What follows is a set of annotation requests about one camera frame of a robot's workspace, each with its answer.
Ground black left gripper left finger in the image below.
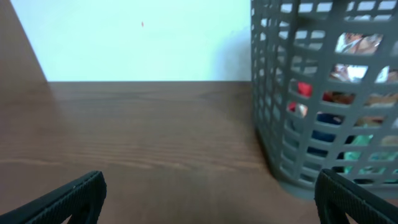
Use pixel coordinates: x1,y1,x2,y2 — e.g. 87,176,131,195
1,170,106,224

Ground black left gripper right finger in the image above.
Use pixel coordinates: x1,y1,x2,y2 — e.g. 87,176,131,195
315,169,397,224

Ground teal snack packet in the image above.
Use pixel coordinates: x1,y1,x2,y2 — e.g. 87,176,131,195
343,129,397,186

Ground spaghetti packet orange ends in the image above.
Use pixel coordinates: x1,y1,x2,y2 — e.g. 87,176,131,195
288,82,355,117

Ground beige snack pouch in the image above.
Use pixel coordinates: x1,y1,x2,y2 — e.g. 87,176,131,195
330,33,397,83

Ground grey plastic basket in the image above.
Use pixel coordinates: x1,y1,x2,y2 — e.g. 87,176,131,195
251,0,397,198

